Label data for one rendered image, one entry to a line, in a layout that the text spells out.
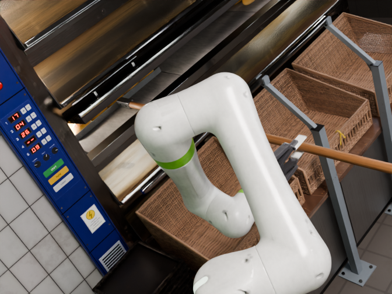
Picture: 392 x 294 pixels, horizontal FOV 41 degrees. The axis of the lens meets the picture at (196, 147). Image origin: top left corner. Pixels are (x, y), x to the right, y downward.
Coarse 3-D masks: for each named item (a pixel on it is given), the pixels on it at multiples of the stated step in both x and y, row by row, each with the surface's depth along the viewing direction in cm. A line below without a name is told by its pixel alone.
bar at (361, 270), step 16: (336, 32) 238; (352, 48) 238; (368, 64) 239; (256, 80) 216; (384, 80) 240; (384, 96) 243; (384, 112) 248; (320, 128) 213; (384, 128) 255; (320, 144) 217; (320, 160) 224; (160, 176) 190; (336, 176) 229; (144, 192) 186; (336, 192) 232; (336, 208) 240; (352, 240) 252; (352, 256) 257; (352, 272) 267; (368, 272) 264
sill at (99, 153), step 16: (272, 0) 272; (288, 0) 274; (256, 16) 264; (240, 32) 256; (224, 48) 250; (208, 64) 245; (176, 80) 240; (192, 80) 241; (160, 96) 234; (128, 128) 222; (112, 144) 218; (96, 160) 214
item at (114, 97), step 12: (216, 0) 242; (204, 12) 233; (216, 12) 222; (204, 24) 219; (168, 36) 230; (192, 36) 216; (156, 48) 222; (144, 60) 215; (156, 60) 206; (120, 72) 219; (144, 72) 203; (108, 84) 212; (132, 84) 200; (96, 108) 192; (72, 120) 197; (84, 120) 190
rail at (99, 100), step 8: (224, 0) 224; (216, 8) 222; (208, 16) 220; (192, 24) 215; (184, 32) 213; (176, 40) 211; (160, 48) 209; (168, 48) 209; (152, 56) 205; (144, 64) 203; (136, 72) 201; (120, 80) 198; (128, 80) 199; (112, 88) 196; (104, 96) 194; (96, 104) 192; (80, 112) 189; (88, 112) 190
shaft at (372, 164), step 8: (136, 104) 229; (144, 104) 226; (272, 136) 177; (280, 136) 176; (280, 144) 174; (304, 144) 168; (312, 152) 165; (320, 152) 163; (328, 152) 161; (336, 152) 159; (344, 152) 158; (344, 160) 157; (352, 160) 155; (360, 160) 153; (368, 160) 152; (376, 160) 151; (368, 168) 153; (376, 168) 150; (384, 168) 148
